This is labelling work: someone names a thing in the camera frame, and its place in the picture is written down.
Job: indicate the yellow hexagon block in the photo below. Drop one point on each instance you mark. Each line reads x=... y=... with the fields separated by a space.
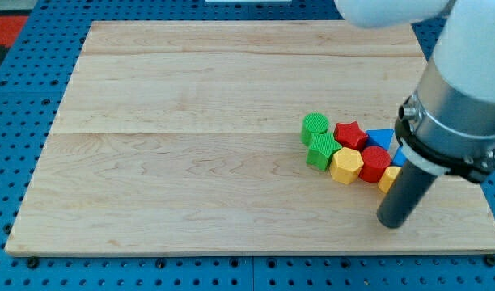
x=346 y=165

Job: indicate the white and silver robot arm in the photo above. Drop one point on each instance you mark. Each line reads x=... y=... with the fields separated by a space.
x=447 y=125

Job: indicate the green star block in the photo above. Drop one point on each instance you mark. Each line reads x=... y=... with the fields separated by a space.
x=321 y=149

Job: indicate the red star block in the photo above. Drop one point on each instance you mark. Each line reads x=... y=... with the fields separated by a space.
x=350 y=135

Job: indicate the green cylinder block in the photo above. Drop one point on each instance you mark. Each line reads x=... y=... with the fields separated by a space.
x=314 y=122

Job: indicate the light wooden board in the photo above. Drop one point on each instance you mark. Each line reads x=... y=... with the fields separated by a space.
x=182 y=138

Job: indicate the red cylinder block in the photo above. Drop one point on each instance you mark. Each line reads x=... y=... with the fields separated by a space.
x=376 y=160

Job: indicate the blue triangle block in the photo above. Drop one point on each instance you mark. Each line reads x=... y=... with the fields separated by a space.
x=379 y=137

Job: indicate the yellow pentagon block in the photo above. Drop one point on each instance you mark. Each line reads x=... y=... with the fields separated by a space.
x=388 y=178

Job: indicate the blue block behind rod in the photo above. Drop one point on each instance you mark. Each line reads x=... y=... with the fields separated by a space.
x=399 y=159

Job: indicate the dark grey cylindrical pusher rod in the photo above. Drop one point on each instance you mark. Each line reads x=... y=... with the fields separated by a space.
x=410 y=185

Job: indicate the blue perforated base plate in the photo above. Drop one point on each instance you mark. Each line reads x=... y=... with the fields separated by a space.
x=39 y=44

